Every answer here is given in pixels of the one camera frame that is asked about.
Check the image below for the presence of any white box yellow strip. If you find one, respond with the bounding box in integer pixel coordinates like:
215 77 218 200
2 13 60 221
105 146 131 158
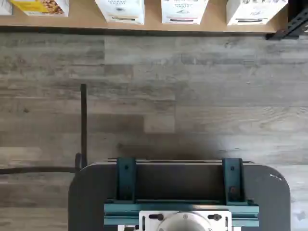
95 0 145 25

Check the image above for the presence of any tan wooden shelf board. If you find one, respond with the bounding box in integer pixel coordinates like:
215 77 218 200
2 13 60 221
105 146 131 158
0 0 291 34

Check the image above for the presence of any white box pink strip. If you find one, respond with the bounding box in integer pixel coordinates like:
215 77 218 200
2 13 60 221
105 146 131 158
161 0 209 25

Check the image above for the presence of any white box dark strip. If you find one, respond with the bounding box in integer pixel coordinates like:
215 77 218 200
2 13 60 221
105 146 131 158
226 0 289 26

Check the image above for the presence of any yellow snack box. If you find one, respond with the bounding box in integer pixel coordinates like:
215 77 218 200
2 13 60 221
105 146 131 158
9 0 70 17

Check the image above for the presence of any white carton box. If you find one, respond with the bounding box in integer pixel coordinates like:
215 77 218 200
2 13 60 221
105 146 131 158
0 0 13 16

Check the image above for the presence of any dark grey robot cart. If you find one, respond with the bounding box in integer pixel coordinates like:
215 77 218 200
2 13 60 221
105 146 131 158
68 161 291 231

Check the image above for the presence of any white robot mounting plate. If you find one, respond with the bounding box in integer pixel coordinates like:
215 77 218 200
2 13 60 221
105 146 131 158
139 209 233 231

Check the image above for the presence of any teal metal mounting frame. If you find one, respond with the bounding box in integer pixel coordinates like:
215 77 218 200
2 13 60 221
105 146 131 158
103 157 260 231

